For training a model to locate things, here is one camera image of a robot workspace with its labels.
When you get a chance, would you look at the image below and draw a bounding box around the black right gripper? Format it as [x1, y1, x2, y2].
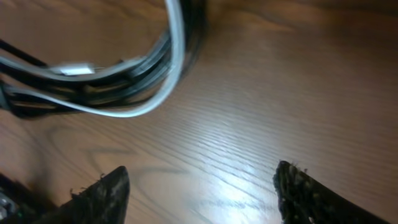
[1, 166, 130, 224]

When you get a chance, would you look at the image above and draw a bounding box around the white USB cable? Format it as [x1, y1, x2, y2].
[0, 0, 187, 118]

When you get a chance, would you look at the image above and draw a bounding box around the black USB cable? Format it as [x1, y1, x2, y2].
[0, 0, 208, 119]

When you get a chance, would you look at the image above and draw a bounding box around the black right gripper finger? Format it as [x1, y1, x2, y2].
[273, 161, 387, 224]

